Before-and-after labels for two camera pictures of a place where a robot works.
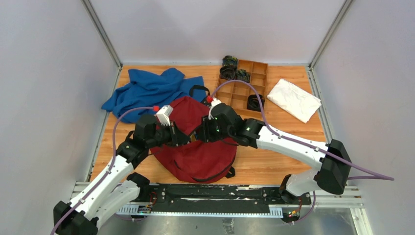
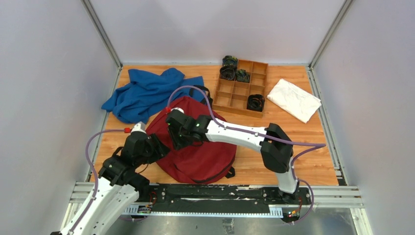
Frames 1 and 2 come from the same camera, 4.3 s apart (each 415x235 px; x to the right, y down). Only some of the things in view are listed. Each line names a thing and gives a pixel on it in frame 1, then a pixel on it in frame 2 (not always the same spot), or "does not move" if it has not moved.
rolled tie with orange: [253, 103] does not move
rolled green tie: [242, 74] does not move
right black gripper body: [213, 132] to [180, 139]
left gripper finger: [181, 138] to [158, 150]
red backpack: [196, 162] does not move
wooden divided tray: [235, 93] does not move
